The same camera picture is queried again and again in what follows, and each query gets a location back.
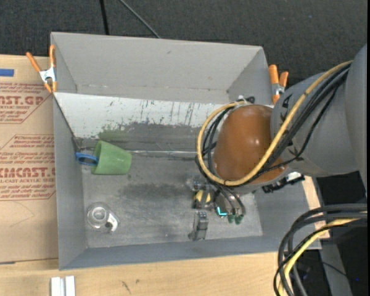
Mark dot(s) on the clear glass jar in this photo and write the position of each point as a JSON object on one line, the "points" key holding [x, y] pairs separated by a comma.
{"points": [[97, 216]]}

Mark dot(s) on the brown cardboard board red print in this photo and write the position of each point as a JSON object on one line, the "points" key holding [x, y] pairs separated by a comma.
{"points": [[24, 196]]}

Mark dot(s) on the yellow and black small object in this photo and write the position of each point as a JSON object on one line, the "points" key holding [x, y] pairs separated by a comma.
{"points": [[203, 198]]}

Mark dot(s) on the grey metal bin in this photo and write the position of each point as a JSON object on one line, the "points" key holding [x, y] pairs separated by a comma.
{"points": [[160, 196]]}

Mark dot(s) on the green cup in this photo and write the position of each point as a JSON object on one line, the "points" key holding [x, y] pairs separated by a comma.
{"points": [[112, 160]]}

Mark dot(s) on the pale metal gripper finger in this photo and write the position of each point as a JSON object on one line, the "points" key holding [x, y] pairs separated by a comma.
{"points": [[199, 184], [200, 225]]}

